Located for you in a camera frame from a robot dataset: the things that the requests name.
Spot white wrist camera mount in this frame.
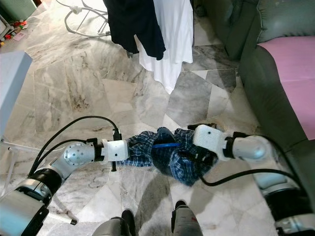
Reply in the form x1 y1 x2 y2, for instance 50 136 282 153
101 139 128 162
192 124 229 160

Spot green box appliance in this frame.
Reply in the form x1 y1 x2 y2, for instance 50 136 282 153
0 0 37 23

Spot grey right robot leg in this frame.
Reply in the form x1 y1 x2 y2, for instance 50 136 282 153
170 201 210 236

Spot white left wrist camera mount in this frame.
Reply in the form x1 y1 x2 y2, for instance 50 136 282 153
101 139 128 162

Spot white tube floor stand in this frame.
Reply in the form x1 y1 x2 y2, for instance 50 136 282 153
54 0 111 39

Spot pink seat cushion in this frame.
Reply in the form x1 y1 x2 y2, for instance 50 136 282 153
256 35 315 148

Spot white t-shirt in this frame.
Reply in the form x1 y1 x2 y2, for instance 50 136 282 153
135 0 194 95

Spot small red toys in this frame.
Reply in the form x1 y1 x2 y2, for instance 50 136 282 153
5 20 30 32

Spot blue plastic hanger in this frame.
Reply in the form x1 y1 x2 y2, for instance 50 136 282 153
153 143 180 149

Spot navy blue shirt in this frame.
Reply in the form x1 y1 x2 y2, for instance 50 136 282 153
103 0 166 61

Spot short black left arm cable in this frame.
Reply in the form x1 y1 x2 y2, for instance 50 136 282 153
52 139 99 160

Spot blue plaid shirt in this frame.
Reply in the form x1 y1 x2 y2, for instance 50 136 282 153
123 127 215 186

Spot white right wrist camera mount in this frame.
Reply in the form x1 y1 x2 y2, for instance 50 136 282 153
192 124 229 160

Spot dark green sofa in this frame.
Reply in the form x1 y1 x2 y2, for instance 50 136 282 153
197 0 315 197

